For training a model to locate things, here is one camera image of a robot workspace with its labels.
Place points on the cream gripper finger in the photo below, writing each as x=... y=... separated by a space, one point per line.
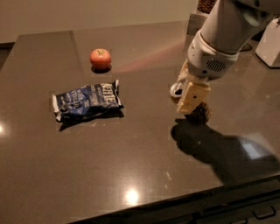
x=193 y=95
x=184 y=75

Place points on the red apple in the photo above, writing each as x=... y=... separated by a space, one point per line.
x=100 y=59

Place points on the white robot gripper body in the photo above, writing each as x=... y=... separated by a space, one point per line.
x=204 y=61

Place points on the steel snack dispenser base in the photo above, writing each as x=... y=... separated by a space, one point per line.
x=196 y=21

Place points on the orange soda can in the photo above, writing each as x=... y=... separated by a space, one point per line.
x=200 y=115

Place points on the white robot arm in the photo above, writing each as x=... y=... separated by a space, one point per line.
x=217 y=44

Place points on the black drawer handle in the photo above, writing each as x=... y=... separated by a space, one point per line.
x=264 y=212

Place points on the blue chip bag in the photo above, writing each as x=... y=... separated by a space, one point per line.
x=86 y=102

